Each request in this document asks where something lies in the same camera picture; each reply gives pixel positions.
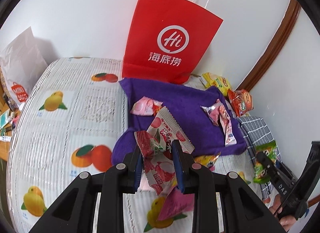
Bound magenta snack packet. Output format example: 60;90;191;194
157;188;195;221

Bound pink bear stick packet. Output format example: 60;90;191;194
201;99;237;147

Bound red paper bag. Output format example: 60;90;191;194
122;0;224;84

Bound light pink snack packet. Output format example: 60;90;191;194
130;96;155;116

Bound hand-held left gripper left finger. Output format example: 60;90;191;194
29;145;144;233

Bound fruit print tablecloth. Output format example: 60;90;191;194
7;56;283;233

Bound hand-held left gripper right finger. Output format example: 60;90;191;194
171;139;287;233

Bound green triangular snack packet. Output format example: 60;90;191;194
253;140;277;184

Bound white plastic bag red label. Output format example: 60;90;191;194
0;26;50;109

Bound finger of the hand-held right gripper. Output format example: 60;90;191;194
296;141;320;200
255;151;300;203

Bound yellow chip bag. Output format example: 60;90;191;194
201;72;233;96

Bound small white red packet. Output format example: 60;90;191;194
152;100;163;115

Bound red snack packet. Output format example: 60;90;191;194
134;131;163;159

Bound person's right hand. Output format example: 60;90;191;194
271;195;297;232

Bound purple cloth tray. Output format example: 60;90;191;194
111;78;247;166

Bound yellow triangular snack packet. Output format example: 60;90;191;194
194;153;221;169

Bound grey checked cloth pink star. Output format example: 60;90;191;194
236;115;295;198

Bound white red lychee packet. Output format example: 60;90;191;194
142;106;195;196

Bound orange chip bag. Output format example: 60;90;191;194
227;89;254;117

